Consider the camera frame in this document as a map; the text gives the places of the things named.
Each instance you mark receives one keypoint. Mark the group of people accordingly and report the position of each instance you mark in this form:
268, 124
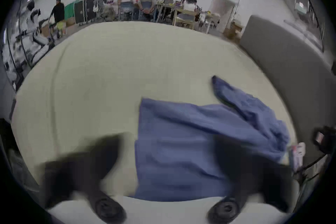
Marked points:
148, 1

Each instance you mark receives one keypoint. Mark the white robot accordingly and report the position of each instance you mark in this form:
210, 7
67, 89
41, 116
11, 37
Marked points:
34, 34

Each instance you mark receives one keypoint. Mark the blue shirt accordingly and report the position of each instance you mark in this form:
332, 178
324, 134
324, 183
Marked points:
178, 144

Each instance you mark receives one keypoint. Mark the black wheeled case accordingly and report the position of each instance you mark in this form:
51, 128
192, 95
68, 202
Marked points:
84, 10

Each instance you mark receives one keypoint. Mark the brown carton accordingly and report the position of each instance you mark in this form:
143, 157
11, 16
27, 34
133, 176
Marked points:
232, 31

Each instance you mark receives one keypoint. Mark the grey padded headboard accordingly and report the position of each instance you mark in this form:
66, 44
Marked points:
288, 60

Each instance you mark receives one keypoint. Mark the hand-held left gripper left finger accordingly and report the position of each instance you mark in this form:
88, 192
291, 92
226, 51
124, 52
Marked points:
78, 170

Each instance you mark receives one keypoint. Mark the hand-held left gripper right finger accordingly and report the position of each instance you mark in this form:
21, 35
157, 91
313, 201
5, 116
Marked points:
252, 178

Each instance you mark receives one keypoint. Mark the bed with pale sheet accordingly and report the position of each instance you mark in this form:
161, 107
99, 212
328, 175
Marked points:
105, 73

